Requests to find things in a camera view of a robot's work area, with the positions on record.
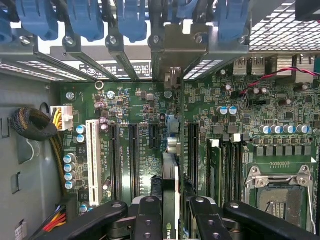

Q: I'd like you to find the short PCIe expansion slot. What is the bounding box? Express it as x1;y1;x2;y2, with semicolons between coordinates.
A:
149;123;160;150

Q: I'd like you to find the open dark PC case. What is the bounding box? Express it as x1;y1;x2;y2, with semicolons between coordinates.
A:
0;0;320;240

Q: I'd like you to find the black braided power cable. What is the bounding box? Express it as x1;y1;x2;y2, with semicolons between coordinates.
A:
9;107;68;198

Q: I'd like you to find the white PCI expansion slot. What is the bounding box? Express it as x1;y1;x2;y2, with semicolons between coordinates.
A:
85;119;104;207

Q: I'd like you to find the metal slot cover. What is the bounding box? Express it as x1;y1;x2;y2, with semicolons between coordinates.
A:
183;24;251;81
62;33;120;82
0;34;97;83
105;33;141;81

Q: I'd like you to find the red and black wire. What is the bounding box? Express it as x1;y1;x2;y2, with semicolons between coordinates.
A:
239;66;320;98

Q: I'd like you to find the CPU socket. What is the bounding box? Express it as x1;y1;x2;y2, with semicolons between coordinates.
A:
244;164;316;235

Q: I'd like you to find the green motherboard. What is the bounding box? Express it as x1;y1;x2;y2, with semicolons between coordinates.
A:
59;56;320;240

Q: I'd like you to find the white power connector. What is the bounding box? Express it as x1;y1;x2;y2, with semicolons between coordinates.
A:
50;105;74;131

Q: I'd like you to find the blue slot retention clip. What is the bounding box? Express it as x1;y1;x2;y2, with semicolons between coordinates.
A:
216;0;251;43
166;0;200;25
116;0;149;43
0;9;13;43
65;0;105;43
15;0;60;41

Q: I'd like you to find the red yellow wire bundle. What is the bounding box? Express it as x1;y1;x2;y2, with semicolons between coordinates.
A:
41;203;68;235

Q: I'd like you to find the black RAM slot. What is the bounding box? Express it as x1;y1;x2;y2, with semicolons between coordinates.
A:
230;133;241;202
237;142;245;201
221;141;230;201

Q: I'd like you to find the metal I/O port block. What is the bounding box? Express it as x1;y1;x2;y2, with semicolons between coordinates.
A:
232;55;316;85

